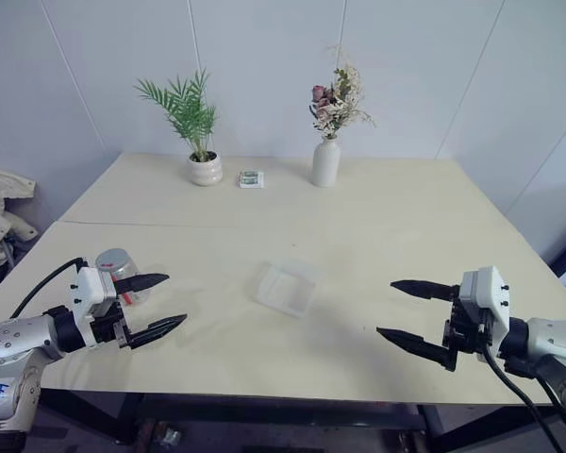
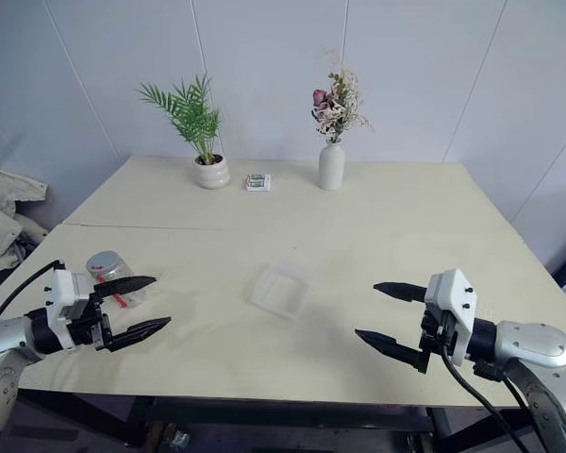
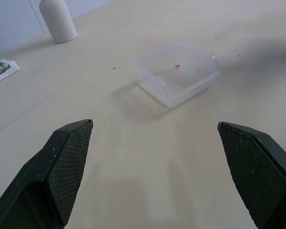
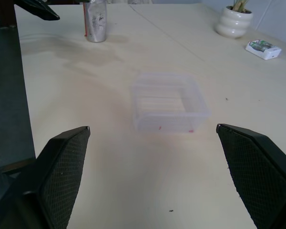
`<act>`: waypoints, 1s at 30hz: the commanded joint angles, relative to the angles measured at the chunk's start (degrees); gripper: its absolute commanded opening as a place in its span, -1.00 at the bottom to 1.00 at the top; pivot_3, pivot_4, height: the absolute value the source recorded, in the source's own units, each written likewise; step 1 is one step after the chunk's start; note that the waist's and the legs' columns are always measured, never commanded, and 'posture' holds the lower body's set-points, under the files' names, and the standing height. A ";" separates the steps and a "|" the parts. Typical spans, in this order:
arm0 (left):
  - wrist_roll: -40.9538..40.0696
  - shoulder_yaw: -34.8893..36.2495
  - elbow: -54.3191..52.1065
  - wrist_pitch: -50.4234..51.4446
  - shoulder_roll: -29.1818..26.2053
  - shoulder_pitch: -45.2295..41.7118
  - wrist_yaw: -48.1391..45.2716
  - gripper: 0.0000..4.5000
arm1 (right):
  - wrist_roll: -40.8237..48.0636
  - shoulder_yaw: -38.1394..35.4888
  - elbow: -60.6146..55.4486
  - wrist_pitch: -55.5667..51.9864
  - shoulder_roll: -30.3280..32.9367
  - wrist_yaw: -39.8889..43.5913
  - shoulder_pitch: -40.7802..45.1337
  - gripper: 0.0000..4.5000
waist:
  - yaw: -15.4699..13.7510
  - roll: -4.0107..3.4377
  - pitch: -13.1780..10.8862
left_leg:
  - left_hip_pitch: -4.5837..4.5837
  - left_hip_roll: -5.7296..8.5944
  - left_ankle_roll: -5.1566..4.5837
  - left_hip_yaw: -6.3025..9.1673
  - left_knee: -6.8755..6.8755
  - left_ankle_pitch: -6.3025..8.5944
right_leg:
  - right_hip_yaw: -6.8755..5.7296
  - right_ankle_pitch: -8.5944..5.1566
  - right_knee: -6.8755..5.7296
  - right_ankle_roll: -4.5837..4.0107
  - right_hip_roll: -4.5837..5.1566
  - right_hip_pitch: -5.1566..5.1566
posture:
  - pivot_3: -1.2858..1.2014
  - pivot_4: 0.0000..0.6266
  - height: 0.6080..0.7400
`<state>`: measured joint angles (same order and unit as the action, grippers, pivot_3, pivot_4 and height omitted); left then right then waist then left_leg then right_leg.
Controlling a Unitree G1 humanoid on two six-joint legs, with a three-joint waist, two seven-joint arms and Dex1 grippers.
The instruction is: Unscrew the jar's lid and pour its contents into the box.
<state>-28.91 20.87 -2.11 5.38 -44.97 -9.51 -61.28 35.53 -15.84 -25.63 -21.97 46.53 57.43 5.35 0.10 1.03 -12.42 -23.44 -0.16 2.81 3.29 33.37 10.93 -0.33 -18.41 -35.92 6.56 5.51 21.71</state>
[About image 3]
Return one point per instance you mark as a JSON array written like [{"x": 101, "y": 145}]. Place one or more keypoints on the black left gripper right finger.
[{"x": 255, "y": 174}]

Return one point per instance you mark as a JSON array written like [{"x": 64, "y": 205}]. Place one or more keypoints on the clear plastic square container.
[{"x": 178, "y": 74}]

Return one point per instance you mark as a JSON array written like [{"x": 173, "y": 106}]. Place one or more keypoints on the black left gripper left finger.
[{"x": 50, "y": 171}]

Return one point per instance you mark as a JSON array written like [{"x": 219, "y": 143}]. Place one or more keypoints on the white cylindrical bottle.
[{"x": 57, "y": 20}]

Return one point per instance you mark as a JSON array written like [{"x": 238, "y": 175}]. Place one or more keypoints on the white tray with green item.
[{"x": 1, "y": 70}]

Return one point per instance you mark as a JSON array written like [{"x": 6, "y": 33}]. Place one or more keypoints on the small red pill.
[{"x": 177, "y": 65}]

